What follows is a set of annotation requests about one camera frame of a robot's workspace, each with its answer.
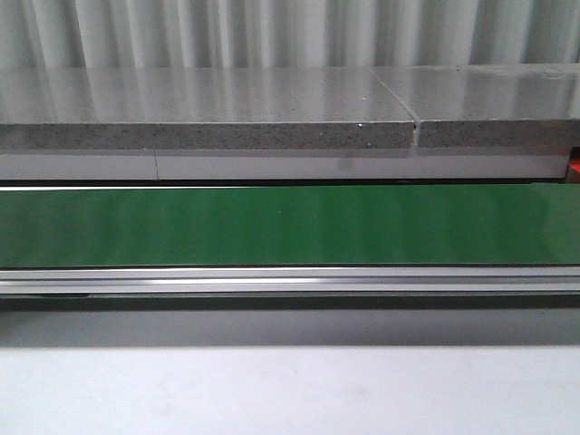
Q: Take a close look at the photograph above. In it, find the grey speckled stone slab left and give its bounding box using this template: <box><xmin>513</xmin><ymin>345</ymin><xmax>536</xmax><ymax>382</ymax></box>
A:
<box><xmin>1</xmin><ymin>68</ymin><xmax>414</xmax><ymax>150</ymax></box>

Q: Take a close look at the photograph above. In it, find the white cabinet panel under slab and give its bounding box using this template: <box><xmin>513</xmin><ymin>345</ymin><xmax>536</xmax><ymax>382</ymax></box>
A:
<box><xmin>1</xmin><ymin>146</ymin><xmax>571</xmax><ymax>181</ymax></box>

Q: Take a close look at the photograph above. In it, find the grey speckled stone slab right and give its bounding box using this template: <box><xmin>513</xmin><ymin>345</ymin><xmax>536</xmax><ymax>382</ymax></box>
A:
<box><xmin>372</xmin><ymin>63</ymin><xmax>579</xmax><ymax>149</ymax></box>

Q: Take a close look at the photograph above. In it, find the green conveyor belt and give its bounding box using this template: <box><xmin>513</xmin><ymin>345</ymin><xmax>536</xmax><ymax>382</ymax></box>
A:
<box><xmin>1</xmin><ymin>183</ymin><xmax>579</xmax><ymax>268</ymax></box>

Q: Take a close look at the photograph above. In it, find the grey speckled stone slab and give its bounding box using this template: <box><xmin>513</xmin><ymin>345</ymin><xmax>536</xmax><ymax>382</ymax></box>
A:
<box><xmin>372</xmin><ymin>63</ymin><xmax>579</xmax><ymax>149</ymax></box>
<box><xmin>1</xmin><ymin>68</ymin><xmax>414</xmax><ymax>150</ymax></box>

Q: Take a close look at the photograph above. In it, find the aluminium conveyor frame rail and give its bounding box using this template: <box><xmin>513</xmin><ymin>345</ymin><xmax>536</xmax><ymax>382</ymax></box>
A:
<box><xmin>1</xmin><ymin>265</ymin><xmax>579</xmax><ymax>311</ymax></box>

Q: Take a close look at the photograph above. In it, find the white pleated curtain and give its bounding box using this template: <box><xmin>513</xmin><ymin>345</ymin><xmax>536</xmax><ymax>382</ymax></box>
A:
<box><xmin>1</xmin><ymin>1</ymin><xmax>579</xmax><ymax>69</ymax></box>

